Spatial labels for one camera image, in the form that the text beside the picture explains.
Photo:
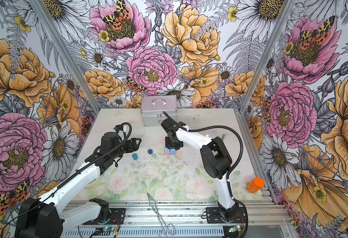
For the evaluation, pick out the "aluminium rail frame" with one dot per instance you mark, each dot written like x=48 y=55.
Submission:
x=191 y=213

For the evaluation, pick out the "green circuit board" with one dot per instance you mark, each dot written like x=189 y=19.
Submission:
x=234 y=229
x=106 y=231

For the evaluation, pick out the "metal wire tongs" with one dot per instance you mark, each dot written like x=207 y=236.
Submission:
x=166 y=229

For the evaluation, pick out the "silver aluminium case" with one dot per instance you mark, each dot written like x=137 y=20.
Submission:
x=152 y=108

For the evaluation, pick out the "right green circuit board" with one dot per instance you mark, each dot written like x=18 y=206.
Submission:
x=234 y=229

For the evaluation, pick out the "orange plastic bottle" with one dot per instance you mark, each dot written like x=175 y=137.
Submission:
x=255 y=185

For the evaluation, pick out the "left green circuit board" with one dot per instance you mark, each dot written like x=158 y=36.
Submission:
x=106 y=231

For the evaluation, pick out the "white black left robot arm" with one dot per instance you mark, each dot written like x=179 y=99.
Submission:
x=44 y=218

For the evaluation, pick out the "teal rounded block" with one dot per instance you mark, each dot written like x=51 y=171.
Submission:
x=135 y=156

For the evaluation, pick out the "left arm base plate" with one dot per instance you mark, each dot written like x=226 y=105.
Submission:
x=116 y=216

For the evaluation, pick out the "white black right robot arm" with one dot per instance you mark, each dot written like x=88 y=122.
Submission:
x=216 y=159

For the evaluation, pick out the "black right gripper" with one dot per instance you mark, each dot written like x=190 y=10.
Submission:
x=167 y=145

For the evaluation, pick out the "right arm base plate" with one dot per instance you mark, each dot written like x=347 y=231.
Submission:
x=214 y=216

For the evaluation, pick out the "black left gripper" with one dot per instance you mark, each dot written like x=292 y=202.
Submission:
x=135 y=148

